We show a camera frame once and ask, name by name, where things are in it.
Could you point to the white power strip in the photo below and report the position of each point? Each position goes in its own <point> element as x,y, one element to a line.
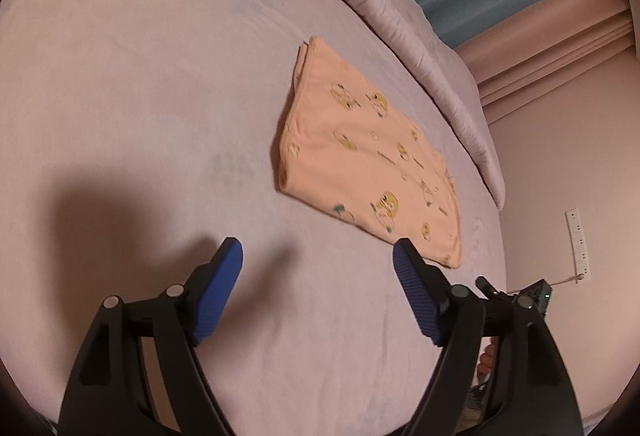
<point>577,241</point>

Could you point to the pink curtain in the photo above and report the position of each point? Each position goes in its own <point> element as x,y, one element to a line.
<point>550,56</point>

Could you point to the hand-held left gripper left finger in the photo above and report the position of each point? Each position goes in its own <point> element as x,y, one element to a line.
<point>217,296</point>

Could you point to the pink bed sheet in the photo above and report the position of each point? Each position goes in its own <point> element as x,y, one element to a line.
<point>125,91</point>

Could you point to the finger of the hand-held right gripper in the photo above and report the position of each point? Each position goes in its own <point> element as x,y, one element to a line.
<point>492,293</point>

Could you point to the person's right hand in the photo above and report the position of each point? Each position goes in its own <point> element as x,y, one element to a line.
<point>486,358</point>

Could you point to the orange cartoon print shirt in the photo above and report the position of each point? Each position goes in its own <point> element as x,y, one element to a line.
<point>360,156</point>

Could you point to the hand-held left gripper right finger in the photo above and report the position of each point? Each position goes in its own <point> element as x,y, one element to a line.
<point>420,296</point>

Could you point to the grey pink duvet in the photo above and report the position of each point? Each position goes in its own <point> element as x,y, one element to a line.
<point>400,26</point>

